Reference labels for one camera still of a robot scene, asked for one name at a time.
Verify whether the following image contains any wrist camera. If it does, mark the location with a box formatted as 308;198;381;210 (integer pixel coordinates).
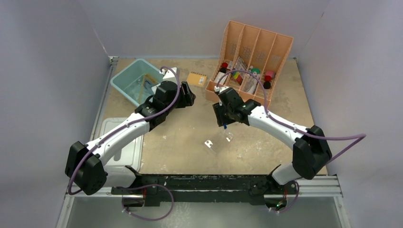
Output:
160;67;180;84
213;86;235;99

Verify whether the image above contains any amber rubber tube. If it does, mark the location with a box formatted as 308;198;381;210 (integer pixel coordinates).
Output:
139;74;157;102

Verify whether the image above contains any white bin lid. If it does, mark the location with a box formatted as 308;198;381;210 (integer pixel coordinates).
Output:
99;117;144;172

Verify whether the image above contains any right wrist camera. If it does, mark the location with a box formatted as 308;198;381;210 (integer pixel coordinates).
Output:
213;86;235;99

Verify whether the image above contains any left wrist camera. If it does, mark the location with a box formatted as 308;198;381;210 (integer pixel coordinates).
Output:
160;67;180;84

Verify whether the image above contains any teal plastic bin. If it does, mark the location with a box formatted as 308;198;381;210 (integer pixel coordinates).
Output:
110;58;163;106

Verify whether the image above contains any clear plastic well plate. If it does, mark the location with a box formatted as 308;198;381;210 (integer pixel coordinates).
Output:
203;129;233;154

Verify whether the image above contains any protractor ruler set pack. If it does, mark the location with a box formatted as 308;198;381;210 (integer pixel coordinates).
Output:
242;75;258;94

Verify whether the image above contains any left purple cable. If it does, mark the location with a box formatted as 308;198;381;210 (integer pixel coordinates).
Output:
67;66;182;221

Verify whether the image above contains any purple cable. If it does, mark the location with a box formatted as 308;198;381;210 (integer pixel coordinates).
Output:
67;66;182;221
214;69;367;215

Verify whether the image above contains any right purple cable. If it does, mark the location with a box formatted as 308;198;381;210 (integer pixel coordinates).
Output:
214;69;367;215

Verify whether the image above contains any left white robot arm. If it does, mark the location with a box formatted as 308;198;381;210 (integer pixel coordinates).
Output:
65;81;196;195

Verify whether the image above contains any yellow spiral notepad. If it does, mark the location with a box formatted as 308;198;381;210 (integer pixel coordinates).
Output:
186;72;207;87

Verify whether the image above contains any peach plastic desk organizer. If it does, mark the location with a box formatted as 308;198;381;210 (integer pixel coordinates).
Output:
205;21;293;105

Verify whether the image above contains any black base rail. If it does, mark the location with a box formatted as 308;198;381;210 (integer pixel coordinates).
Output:
110;172;343;208

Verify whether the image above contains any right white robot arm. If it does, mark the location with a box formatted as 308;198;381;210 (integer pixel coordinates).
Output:
213;86;332;193

